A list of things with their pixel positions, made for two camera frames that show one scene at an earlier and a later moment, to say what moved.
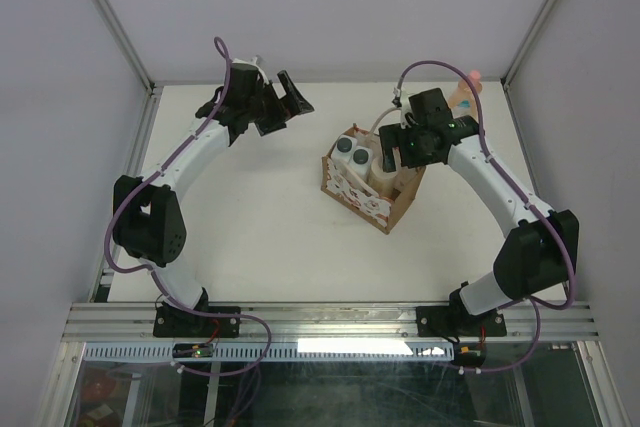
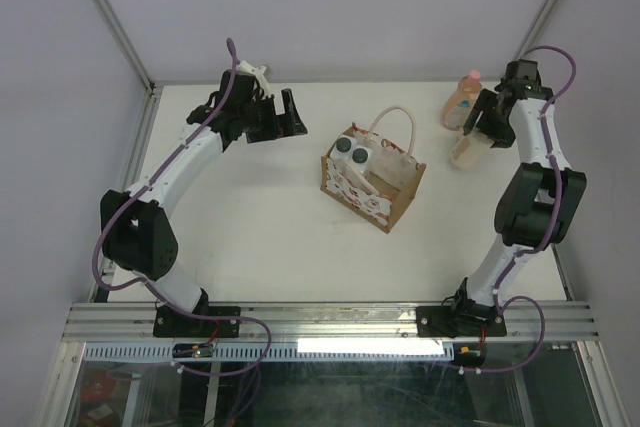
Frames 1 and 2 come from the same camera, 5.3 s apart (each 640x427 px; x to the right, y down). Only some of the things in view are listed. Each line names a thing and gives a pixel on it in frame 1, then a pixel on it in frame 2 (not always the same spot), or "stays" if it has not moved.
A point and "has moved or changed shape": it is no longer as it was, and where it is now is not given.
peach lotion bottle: [462, 98] stays
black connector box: [469, 354] stays
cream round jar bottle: [381, 181] has moved or changed shape
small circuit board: [193, 350] stays
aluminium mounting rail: [317, 322] stays
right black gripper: [394, 135] → [502, 136]
